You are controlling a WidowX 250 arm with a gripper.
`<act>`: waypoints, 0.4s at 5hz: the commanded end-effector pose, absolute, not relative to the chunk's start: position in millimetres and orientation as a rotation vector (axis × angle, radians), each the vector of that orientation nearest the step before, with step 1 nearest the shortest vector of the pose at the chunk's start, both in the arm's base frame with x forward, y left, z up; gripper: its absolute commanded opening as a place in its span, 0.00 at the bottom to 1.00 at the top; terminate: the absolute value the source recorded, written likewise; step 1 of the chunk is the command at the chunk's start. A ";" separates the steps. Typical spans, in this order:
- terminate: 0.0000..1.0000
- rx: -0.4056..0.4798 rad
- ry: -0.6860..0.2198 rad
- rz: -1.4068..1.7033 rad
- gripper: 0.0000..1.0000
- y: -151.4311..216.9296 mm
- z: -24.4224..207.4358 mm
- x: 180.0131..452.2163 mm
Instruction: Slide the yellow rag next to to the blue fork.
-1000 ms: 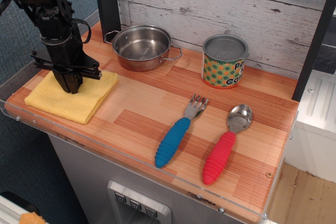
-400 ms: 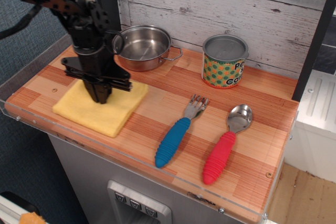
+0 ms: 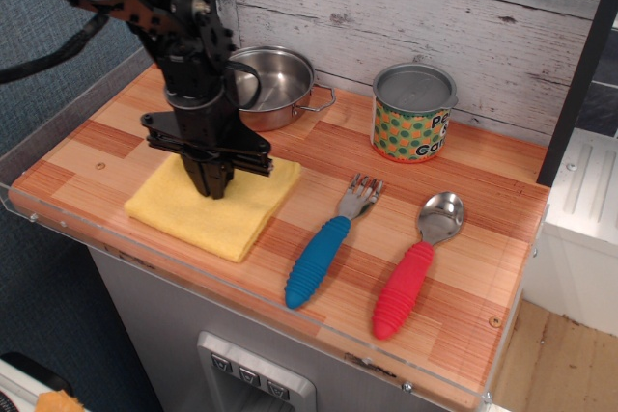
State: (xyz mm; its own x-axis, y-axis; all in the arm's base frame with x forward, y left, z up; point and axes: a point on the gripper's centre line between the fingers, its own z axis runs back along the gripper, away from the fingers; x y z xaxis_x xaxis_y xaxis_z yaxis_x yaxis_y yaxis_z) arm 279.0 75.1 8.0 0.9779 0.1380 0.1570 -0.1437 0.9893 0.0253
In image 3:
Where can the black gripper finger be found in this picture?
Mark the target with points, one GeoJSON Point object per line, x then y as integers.
{"type": "Point", "coordinates": [221, 173]}
{"type": "Point", "coordinates": [195, 172]}

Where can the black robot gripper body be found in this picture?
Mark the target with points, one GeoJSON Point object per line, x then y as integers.
{"type": "Point", "coordinates": [208, 130]}

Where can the yellow cloth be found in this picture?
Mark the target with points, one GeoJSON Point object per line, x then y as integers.
{"type": "Point", "coordinates": [228, 227]}

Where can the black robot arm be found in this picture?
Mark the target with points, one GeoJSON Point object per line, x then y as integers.
{"type": "Point", "coordinates": [193, 50]}

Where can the small steel pot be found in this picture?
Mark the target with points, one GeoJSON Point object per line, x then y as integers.
{"type": "Point", "coordinates": [285, 79]}

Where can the grey toy fridge cabinet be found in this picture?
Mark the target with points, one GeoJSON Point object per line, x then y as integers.
{"type": "Point", "coordinates": [164, 313]}

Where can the toy peas and carrots can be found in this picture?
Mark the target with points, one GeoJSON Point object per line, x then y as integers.
{"type": "Point", "coordinates": [412, 105]}

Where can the silver dispenser button panel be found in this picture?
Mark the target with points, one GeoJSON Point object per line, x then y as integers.
{"type": "Point", "coordinates": [240, 380]}

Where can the orange plush object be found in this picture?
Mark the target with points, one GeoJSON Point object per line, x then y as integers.
{"type": "Point", "coordinates": [58, 401]}

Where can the white toy cabinet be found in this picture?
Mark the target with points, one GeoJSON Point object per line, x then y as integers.
{"type": "Point", "coordinates": [572, 270]}

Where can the blue handled fork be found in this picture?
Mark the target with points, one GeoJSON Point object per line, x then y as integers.
{"type": "Point", "coordinates": [313, 263]}

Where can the clear acrylic guard rail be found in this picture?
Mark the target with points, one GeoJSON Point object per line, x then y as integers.
{"type": "Point", "coordinates": [495, 147]}

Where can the red handled spoon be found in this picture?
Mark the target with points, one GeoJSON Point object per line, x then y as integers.
{"type": "Point", "coordinates": [440, 219]}

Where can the black vertical post right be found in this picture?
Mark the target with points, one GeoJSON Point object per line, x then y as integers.
{"type": "Point", "coordinates": [590, 56]}

